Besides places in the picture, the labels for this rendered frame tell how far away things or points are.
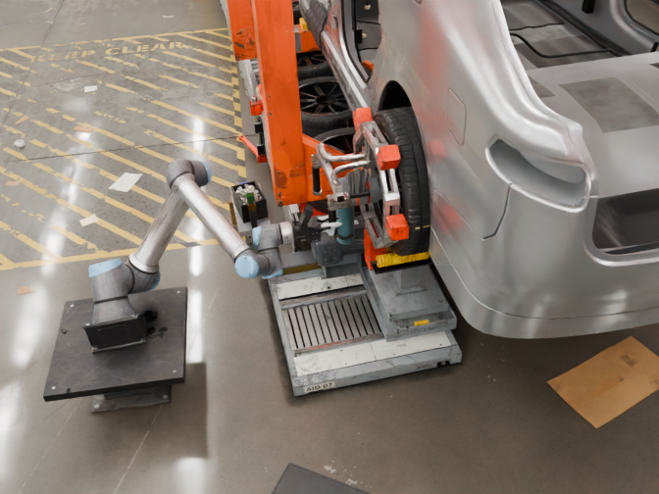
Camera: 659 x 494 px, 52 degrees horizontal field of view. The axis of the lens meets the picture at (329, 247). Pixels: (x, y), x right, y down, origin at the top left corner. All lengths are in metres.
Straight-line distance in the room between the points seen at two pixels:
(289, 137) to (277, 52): 0.44
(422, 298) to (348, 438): 0.79
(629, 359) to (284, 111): 2.05
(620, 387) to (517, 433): 0.58
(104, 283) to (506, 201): 1.84
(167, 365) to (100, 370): 0.29
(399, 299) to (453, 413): 0.61
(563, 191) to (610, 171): 1.05
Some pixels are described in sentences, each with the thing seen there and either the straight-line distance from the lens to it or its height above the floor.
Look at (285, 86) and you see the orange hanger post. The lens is 3.18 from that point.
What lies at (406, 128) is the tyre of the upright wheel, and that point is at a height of 1.17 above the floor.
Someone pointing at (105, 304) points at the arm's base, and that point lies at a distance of 3.15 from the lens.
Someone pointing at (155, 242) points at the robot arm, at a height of 0.66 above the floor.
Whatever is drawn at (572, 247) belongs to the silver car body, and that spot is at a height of 1.26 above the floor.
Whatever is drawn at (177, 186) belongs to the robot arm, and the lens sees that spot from 2.90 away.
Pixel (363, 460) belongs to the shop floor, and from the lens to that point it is 3.04.
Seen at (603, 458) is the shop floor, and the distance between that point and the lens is 3.21.
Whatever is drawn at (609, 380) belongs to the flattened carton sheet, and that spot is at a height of 0.01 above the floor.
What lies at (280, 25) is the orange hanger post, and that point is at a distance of 3.07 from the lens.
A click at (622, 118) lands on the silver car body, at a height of 1.04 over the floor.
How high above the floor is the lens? 2.54
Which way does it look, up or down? 39 degrees down
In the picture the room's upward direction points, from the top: 3 degrees counter-clockwise
